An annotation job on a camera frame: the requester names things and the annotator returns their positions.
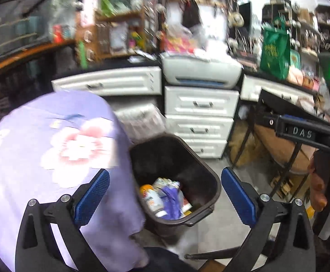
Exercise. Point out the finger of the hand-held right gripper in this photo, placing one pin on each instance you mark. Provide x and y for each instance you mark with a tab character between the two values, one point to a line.
281	104
267	121

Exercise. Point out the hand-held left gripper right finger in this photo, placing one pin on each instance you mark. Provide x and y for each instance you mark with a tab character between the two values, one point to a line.
238	201

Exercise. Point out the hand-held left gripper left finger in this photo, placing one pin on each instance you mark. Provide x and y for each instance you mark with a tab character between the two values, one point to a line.
92	198

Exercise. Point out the orange peel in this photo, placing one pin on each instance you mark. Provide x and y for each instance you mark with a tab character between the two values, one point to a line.
146	189

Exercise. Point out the small white drink bottle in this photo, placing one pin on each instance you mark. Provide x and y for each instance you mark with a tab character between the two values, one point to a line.
155	204

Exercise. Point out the purple printed paper cup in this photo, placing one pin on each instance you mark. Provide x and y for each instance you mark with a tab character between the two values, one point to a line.
172	201

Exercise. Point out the black trash bin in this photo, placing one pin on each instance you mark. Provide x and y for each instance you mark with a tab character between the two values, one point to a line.
182	161

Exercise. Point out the person's right hand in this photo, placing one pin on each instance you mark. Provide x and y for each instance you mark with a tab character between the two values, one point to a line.
318	192

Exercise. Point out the white desk drawer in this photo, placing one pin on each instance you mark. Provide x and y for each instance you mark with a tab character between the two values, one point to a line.
275	89

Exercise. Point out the black metal wooden chair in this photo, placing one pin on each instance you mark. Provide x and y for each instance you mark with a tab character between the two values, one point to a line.
284	155

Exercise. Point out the small printed floor box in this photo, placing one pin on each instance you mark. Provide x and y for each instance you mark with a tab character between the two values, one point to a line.
282	185

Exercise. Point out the green shopping bag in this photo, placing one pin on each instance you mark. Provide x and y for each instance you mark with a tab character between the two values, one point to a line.
275	51

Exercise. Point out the white three-drawer cabinet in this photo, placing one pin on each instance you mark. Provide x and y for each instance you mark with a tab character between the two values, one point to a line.
202	119

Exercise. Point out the purple floral tablecloth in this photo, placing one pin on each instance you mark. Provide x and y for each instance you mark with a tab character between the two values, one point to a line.
26	161

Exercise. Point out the white printer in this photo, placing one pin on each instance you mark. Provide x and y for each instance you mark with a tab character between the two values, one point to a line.
199	68

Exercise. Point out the vanity mirror with bulbs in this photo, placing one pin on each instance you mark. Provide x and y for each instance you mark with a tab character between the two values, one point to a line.
244	25

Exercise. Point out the plastic bag with pink contents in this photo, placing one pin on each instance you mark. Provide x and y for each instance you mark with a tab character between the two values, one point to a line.
179	42

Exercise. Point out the wide white drawer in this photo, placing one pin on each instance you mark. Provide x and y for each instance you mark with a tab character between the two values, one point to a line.
111	80

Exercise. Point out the black wig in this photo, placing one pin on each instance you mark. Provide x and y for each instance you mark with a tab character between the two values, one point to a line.
191	14

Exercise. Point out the green bottle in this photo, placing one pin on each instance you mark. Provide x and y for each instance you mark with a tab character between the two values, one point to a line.
82	55

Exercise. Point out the brown product box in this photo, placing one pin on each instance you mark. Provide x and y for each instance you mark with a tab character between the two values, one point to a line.
87	36
89	53

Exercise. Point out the wooden counter shelf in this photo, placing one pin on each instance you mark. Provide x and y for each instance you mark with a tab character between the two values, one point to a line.
26	55

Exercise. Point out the wooden desktop rack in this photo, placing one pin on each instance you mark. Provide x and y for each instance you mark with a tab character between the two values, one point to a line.
119	34

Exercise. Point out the red jar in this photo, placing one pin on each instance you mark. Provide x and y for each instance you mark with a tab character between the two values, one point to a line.
57	33

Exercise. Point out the glass display case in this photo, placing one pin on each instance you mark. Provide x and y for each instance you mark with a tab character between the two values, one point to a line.
17	25

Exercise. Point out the pink photo box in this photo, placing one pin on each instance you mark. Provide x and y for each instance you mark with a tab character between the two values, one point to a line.
89	8

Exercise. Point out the wall shelf with items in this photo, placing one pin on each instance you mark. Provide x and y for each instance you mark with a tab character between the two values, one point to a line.
306	34

